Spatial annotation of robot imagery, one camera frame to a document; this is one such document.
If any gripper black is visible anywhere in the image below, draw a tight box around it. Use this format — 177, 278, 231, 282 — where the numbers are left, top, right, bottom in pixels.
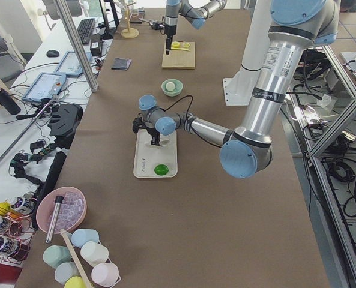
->
146, 127, 160, 146
166, 35, 173, 55

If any white steamed bun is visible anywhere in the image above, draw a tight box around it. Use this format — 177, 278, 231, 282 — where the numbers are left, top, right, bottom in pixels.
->
165, 81, 176, 92

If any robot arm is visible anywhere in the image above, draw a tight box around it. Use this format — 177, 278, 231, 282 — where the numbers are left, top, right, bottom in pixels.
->
133, 1, 340, 178
163, 0, 227, 55

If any pale green bowl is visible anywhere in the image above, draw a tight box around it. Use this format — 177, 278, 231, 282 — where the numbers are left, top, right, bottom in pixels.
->
161, 79, 183, 97

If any pink bowl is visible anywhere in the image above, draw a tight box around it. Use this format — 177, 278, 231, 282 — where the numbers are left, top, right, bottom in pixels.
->
36, 187, 87, 234

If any metal tube in bowl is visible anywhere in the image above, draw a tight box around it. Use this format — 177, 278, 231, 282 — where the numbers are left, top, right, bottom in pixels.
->
45, 196, 64, 244

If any lemon half upper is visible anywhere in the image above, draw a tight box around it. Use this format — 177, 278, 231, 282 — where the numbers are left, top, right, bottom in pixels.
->
171, 41, 180, 48

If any yellow plastic knife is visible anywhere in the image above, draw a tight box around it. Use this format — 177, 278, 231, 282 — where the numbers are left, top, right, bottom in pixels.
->
171, 47, 191, 52

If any bamboo cutting board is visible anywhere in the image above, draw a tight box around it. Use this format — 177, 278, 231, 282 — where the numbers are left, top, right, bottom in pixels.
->
161, 41, 196, 70

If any beige rabbit tray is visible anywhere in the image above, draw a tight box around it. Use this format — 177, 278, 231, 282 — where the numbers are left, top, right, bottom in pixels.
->
133, 130, 178, 178

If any green lime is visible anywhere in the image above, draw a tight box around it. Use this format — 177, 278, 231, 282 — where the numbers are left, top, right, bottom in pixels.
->
154, 164, 169, 176

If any wooden cup tree stand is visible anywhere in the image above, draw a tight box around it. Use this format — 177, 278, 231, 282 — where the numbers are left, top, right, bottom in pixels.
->
118, 1, 139, 39

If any grey folded cloth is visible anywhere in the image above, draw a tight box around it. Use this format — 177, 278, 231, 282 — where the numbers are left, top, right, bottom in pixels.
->
111, 58, 132, 70

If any black keyboard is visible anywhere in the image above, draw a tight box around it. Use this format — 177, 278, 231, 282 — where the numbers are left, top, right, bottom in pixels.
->
77, 18, 95, 46

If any black controller device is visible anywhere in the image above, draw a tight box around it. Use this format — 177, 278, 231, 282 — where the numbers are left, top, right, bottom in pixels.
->
48, 104, 83, 149

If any teach pendant far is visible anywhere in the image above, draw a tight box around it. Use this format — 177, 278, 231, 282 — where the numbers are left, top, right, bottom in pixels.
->
55, 51, 83, 77

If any teach pendant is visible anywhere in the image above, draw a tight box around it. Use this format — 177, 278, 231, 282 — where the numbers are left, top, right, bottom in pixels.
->
55, 51, 83, 77
22, 73, 67, 103

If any black computer mouse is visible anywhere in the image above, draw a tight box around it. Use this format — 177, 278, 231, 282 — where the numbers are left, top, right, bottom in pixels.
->
46, 50, 60, 58

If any teach pendant near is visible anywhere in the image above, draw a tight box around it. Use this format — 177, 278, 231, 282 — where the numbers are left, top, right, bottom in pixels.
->
22, 73, 67, 103

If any white cup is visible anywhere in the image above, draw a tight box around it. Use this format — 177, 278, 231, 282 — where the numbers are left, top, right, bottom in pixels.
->
80, 241, 109, 267

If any pink cup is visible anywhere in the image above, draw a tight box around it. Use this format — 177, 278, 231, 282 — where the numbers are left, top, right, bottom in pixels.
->
91, 263, 119, 287

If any black water bottle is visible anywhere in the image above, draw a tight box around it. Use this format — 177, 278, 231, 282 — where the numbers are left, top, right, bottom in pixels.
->
0, 87, 21, 115

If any green cup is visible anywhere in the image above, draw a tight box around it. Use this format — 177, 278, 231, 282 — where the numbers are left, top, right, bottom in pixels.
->
43, 245, 71, 269

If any pale blue cup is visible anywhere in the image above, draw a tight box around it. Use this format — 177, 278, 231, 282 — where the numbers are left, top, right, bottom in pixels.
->
54, 262, 80, 285

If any yellow cup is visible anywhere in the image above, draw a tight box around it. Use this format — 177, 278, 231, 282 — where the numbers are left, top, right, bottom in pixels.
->
64, 276, 86, 288

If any reacher grabber tool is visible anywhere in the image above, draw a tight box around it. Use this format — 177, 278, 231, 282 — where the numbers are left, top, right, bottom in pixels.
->
0, 95, 59, 162

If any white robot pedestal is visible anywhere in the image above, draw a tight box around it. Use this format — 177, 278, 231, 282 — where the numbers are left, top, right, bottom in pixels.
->
223, 0, 271, 106

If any aluminium frame post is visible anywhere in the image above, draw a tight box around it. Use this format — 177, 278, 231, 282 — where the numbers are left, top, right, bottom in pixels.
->
54, 0, 98, 92

